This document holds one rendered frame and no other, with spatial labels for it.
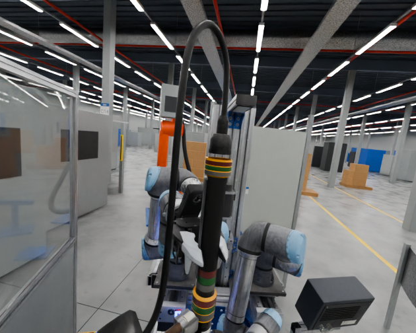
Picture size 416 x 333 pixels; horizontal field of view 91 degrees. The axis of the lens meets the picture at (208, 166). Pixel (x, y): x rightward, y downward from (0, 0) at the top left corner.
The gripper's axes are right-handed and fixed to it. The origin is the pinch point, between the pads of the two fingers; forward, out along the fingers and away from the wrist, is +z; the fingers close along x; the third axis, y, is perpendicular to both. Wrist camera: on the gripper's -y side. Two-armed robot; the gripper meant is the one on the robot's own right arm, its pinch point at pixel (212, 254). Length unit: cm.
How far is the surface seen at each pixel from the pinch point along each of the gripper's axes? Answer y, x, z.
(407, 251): 74, -253, -71
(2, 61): -39, 58, -77
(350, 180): 129, -1065, -650
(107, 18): -326, 78, -682
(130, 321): 22.7, 11.5, -13.5
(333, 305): 43, -66, -19
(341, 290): 40, -74, -22
